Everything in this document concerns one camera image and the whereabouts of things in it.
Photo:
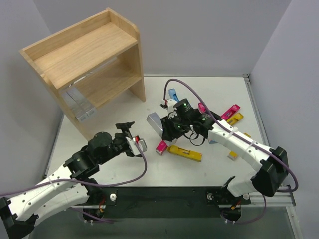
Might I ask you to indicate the pink toothpaste box right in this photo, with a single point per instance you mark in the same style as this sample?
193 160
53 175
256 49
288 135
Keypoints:
230 112

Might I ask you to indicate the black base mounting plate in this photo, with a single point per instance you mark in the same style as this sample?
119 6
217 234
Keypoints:
116 203

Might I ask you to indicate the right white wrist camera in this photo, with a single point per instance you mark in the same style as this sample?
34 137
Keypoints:
168 104

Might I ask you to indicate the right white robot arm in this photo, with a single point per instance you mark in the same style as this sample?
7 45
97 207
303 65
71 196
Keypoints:
269 165

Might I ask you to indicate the blue toothpaste box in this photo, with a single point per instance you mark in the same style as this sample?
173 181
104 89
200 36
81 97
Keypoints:
211 141
173 94

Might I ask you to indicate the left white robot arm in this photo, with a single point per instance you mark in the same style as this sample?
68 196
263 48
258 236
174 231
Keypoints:
69 185

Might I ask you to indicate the pink toothpaste box centre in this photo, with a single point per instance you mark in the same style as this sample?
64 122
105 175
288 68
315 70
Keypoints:
201 107

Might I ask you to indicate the wooden two-tier shelf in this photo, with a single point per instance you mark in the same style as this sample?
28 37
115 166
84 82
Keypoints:
99 56

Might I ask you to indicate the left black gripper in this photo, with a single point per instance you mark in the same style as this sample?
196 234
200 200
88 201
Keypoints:
123 133

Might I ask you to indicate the aluminium frame rail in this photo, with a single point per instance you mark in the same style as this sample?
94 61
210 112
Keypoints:
274 199

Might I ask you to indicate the pink toothpaste box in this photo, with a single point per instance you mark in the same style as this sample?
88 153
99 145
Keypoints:
230 112
201 107
161 148

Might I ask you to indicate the yellow toothpaste box near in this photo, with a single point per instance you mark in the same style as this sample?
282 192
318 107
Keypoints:
232 155

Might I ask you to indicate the silver toothpaste box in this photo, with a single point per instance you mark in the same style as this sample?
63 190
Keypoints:
79 113
82 101
154 121

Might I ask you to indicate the yellow toothpaste box front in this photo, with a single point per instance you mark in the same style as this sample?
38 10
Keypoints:
189 154

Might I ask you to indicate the blue toothpaste box far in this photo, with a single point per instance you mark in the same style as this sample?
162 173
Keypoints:
173 94

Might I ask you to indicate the yellow toothpaste box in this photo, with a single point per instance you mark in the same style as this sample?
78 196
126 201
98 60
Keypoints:
235 118
189 154
232 155

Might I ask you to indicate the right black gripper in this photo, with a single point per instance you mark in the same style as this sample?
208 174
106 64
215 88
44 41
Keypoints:
168 127

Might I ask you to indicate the pink toothpaste box left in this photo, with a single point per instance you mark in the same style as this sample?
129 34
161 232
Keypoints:
161 148

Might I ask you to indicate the blue toothpaste box near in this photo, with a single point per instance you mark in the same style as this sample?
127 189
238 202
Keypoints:
211 141

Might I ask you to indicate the yellow toothpaste box right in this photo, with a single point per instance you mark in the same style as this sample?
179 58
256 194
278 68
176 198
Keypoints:
235 118

